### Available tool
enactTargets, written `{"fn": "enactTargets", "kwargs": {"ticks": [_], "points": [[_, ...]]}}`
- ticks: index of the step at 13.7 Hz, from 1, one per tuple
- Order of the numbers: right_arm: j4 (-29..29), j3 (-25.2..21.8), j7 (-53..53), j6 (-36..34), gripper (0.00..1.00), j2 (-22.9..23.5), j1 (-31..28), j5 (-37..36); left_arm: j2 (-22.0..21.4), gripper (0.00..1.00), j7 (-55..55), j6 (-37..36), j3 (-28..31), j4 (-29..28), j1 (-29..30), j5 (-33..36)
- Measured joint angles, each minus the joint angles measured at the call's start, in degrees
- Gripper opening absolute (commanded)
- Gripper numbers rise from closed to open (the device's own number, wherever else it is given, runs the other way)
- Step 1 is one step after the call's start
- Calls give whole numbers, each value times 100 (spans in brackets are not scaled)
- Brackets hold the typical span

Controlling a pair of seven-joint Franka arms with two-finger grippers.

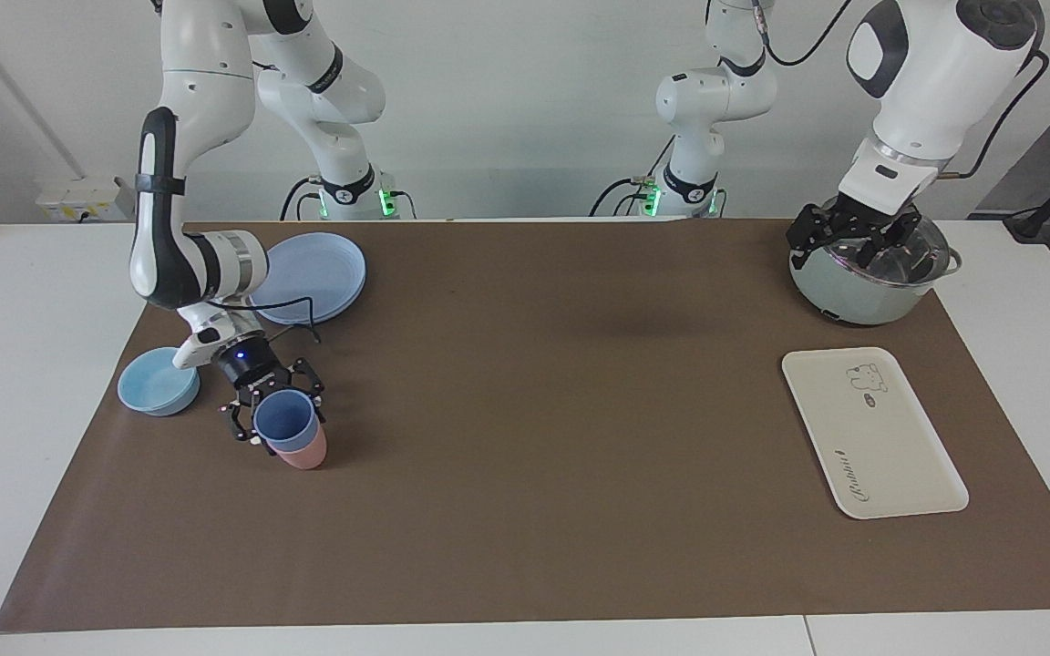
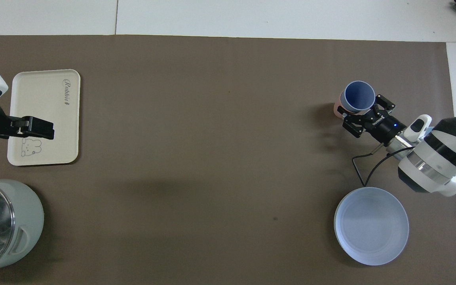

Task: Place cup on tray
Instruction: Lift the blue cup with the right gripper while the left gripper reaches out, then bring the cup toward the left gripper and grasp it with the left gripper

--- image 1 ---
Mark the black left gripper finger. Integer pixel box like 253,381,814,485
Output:
784,204,832,271
857,210,923,269

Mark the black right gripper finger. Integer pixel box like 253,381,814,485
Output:
288,357,328,425
222,392,263,446

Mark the blue ribbed cup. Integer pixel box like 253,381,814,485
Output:
253,390,318,449

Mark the pink cup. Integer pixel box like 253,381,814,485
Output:
270,421,328,470

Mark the cream tray with bear print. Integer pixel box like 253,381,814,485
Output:
781,347,970,520

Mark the glass pot lid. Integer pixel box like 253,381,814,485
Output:
798,196,954,289

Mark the pale green electric pot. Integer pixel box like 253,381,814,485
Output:
788,196,963,327

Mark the light blue bowl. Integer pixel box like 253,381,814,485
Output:
117,346,201,417

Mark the blue round plate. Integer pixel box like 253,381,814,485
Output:
248,232,367,327

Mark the brown table mat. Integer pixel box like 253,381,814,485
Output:
0,219,1050,633

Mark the white power strip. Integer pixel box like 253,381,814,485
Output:
36,178,139,221

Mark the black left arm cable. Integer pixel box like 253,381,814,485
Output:
757,0,1050,179

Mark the black base cable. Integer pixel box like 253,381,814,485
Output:
589,137,676,218
281,178,324,221

